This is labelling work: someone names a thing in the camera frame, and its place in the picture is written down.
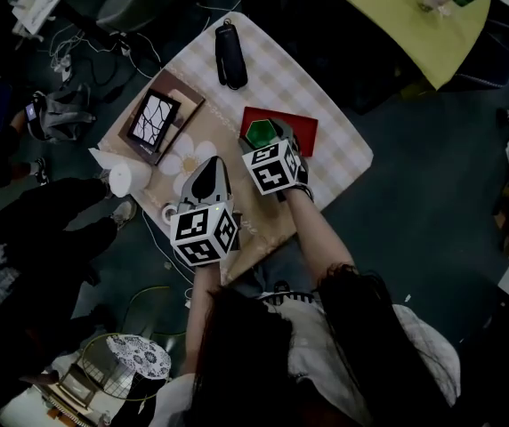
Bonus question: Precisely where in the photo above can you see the black picture frame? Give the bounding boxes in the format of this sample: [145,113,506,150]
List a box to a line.
[126,87,182,153]

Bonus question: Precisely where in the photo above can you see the person's right forearm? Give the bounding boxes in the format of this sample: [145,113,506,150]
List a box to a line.
[285,187,357,285]

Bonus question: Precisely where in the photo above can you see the white floor cable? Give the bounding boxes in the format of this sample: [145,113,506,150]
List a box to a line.
[141,210,197,286]

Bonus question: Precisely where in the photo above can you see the white paper roll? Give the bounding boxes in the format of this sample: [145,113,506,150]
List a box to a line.
[108,159,154,198]

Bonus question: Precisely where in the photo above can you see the checked flower tablecloth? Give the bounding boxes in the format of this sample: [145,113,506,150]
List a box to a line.
[97,11,376,285]

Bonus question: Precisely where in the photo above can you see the green cup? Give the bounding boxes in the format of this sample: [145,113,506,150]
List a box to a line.
[244,119,279,149]

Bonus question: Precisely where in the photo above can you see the white tissue sheet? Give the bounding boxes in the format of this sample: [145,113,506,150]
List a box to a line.
[87,147,125,171]

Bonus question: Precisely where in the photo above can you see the person's jeans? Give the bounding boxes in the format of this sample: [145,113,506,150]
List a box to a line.
[230,237,319,300]

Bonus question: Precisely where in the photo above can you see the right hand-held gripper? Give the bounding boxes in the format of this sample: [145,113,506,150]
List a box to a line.
[238,117,315,203]

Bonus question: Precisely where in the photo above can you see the person's left forearm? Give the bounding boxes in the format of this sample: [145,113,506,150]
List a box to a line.
[183,261,225,376]

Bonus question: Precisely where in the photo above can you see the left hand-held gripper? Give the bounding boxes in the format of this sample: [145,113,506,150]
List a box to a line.
[169,156,241,268]

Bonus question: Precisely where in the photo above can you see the yellow-green table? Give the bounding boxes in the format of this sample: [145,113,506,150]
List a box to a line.
[302,0,493,92]

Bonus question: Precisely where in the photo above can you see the black zip case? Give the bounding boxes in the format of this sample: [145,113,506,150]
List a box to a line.
[214,19,249,92]

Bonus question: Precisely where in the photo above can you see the white tape roll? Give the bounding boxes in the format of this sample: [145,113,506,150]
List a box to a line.
[161,202,181,227]

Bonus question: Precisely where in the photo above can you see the tangle of floor cables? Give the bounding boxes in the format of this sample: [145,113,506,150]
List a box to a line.
[47,22,165,86]

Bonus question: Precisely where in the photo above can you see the red tray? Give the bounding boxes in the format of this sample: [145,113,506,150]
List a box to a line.
[239,106,319,158]

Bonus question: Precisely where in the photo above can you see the grey bag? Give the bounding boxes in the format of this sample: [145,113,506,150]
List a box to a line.
[42,84,99,142]

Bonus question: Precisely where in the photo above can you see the person's white shirt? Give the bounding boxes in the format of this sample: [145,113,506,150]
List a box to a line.
[147,290,463,427]

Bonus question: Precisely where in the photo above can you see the yellow-rimmed wire basket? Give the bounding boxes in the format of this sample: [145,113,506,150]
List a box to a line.
[79,332,174,403]

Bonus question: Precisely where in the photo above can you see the floral stool cushion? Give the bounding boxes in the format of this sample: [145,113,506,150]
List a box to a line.
[105,334,173,381]

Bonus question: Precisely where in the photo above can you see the yellow-green hoop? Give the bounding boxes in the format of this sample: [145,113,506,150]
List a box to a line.
[122,285,190,338]

